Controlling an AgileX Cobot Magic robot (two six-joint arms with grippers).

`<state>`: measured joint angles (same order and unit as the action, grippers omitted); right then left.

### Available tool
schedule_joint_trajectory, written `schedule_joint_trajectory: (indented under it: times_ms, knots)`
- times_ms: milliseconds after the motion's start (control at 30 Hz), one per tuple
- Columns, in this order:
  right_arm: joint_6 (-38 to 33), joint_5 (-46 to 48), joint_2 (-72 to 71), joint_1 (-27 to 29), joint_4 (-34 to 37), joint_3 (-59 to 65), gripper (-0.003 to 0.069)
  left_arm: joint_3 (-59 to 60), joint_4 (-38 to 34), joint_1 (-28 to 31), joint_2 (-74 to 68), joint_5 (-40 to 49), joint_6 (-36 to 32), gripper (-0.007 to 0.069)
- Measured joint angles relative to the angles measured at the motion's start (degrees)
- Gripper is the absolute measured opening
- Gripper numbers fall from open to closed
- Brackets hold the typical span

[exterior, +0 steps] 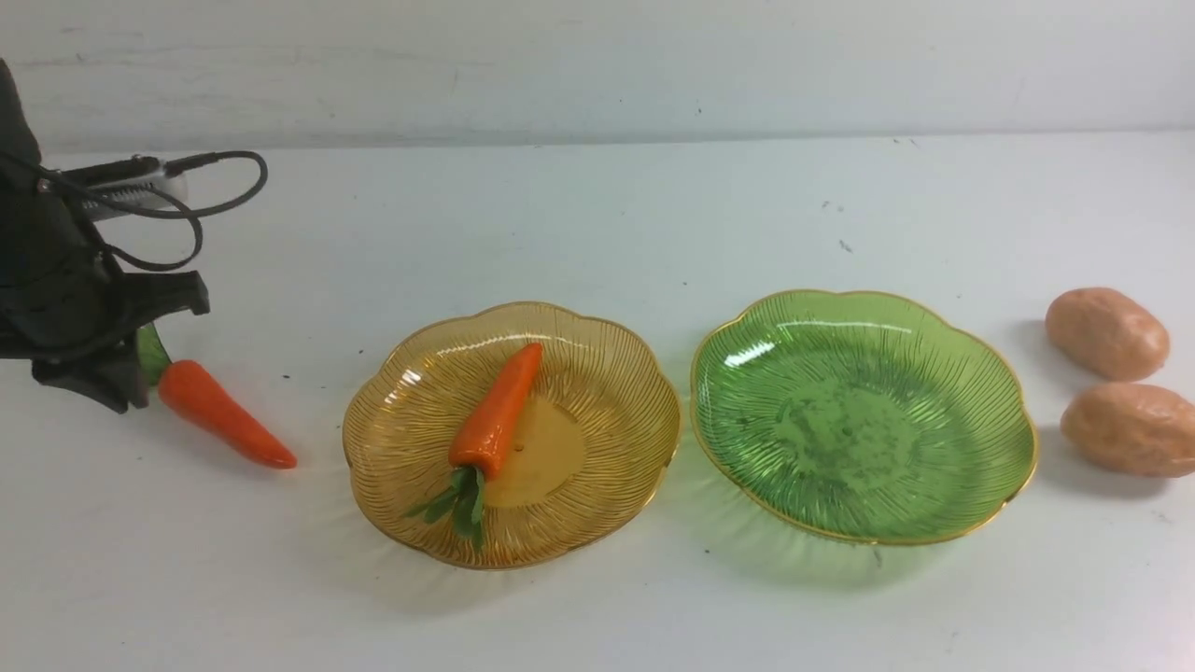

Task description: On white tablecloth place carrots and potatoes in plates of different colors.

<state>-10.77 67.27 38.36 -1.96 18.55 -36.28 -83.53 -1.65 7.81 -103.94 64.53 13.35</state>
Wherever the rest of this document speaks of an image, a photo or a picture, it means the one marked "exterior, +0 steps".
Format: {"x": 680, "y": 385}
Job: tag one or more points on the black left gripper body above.
{"x": 62, "y": 301}

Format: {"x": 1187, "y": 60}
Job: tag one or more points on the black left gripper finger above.
{"x": 142, "y": 298}
{"x": 111, "y": 376}

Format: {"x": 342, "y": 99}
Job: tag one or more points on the toy carrot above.
{"x": 481, "y": 448}
{"x": 192, "y": 393}

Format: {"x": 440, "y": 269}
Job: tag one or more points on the toy potato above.
{"x": 1106, "y": 332}
{"x": 1131, "y": 428}

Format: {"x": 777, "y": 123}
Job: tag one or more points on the amber ribbed plastic plate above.
{"x": 594, "y": 441}

